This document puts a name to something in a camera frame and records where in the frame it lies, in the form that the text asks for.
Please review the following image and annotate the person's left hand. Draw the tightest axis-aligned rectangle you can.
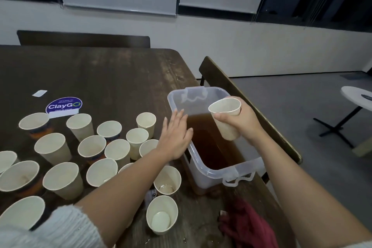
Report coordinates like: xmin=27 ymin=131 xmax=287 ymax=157
xmin=156 ymin=109 xmax=195 ymax=162

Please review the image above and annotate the person's right hand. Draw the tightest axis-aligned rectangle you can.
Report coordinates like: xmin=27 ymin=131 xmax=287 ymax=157
xmin=212 ymin=96 xmax=266 ymax=146

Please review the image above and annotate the white paper cup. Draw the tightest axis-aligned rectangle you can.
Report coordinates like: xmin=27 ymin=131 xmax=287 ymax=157
xmin=136 ymin=112 xmax=157 ymax=138
xmin=126 ymin=127 xmax=150 ymax=160
xmin=208 ymin=96 xmax=243 ymax=141

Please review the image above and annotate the clear plastic storage bin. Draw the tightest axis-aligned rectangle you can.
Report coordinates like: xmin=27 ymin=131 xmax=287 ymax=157
xmin=167 ymin=86 xmax=267 ymax=190

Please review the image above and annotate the group of paper cups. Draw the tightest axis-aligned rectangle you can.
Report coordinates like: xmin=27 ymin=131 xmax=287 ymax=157
xmin=0 ymin=111 xmax=160 ymax=231

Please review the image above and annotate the person's right forearm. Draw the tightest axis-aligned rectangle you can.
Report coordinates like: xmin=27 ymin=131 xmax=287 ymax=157
xmin=253 ymin=134 xmax=372 ymax=248

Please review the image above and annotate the person's left forearm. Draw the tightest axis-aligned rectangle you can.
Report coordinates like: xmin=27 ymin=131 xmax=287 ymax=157
xmin=0 ymin=155 xmax=178 ymax=248

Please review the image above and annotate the dark wooden chair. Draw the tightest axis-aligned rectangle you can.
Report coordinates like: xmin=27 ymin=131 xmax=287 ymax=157
xmin=17 ymin=30 xmax=151 ymax=48
xmin=199 ymin=56 xmax=303 ymax=183

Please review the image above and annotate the dark wooden table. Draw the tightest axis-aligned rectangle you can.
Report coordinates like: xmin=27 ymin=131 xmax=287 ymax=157
xmin=0 ymin=45 xmax=297 ymax=248

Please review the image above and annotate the dark red cloth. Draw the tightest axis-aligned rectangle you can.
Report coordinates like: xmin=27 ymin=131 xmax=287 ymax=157
xmin=219 ymin=200 xmax=280 ymax=248

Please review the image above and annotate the round blue sticker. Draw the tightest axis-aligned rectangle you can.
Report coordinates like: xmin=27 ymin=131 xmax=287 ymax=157
xmin=45 ymin=96 xmax=83 ymax=119

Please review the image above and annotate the round white side table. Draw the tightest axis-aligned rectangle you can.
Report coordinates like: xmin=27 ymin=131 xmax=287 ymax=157
xmin=314 ymin=86 xmax=372 ymax=148

